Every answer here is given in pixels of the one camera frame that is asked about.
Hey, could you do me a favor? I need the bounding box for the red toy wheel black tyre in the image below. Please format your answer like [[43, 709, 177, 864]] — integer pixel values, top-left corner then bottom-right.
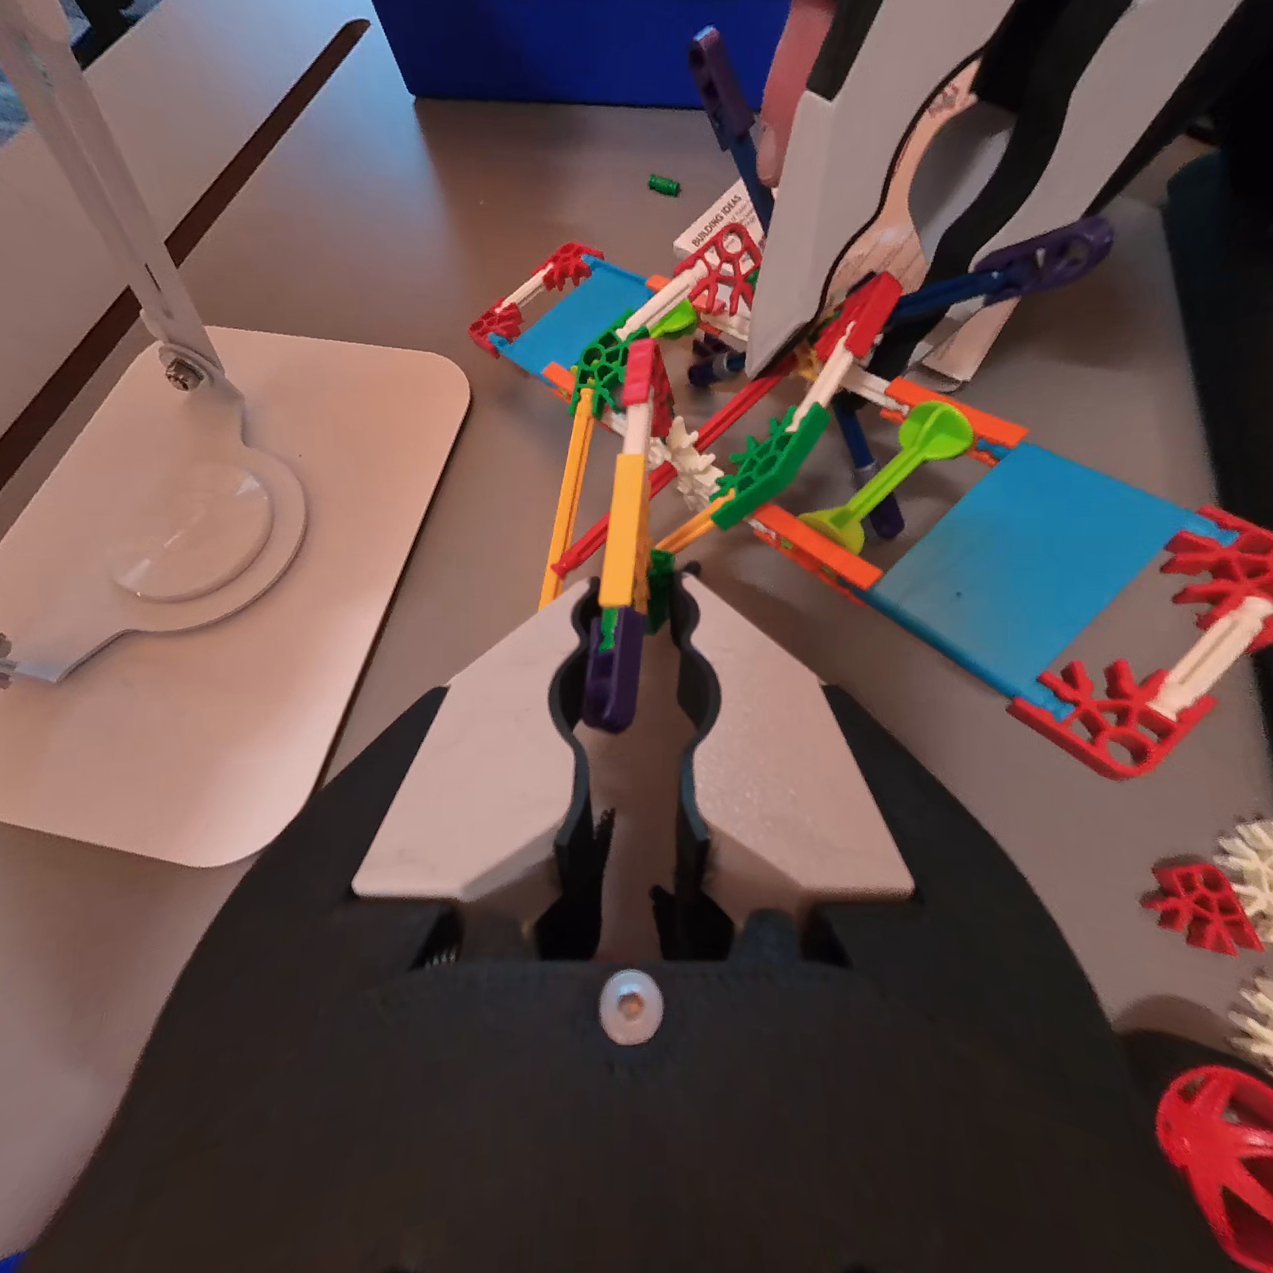
[[1155, 1066, 1273, 1273]]

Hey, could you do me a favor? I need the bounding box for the blue plastic bin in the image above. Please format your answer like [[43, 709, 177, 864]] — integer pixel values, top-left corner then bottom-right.
[[370, 0, 797, 109]]

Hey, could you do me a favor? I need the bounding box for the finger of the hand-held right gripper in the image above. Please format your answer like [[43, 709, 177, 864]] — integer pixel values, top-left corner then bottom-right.
[[872, 0, 1245, 387], [743, 0, 997, 379]]

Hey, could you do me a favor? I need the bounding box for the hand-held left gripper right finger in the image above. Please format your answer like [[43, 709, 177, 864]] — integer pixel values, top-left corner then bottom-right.
[[648, 569, 916, 962]]

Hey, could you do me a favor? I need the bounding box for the blue rod toy propeller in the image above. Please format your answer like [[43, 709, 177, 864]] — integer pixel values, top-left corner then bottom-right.
[[551, 24, 1115, 577]]

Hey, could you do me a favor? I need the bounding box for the white snowflake connector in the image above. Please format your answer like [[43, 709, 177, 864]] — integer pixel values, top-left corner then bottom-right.
[[1214, 820, 1273, 941], [1227, 979, 1273, 1070]]

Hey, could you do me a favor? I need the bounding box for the person's right hand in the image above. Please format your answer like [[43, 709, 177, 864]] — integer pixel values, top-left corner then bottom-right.
[[756, 0, 837, 190]]

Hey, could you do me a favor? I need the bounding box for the white instruction booklet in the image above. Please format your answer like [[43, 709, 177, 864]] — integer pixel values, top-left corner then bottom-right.
[[671, 179, 1016, 394]]

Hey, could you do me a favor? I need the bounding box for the colourful construction toy airplane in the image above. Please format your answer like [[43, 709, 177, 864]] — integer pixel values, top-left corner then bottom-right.
[[466, 223, 1273, 782]]

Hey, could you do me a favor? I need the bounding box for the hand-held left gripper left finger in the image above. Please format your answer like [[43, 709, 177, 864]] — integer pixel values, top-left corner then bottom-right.
[[350, 579, 614, 962]]

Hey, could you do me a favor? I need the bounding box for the red fan connector piece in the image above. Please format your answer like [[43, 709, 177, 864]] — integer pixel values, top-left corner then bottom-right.
[[1140, 863, 1264, 958]]

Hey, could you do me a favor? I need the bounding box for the white metal stand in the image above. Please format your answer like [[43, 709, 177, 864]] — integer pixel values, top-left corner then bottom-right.
[[0, 0, 471, 868]]

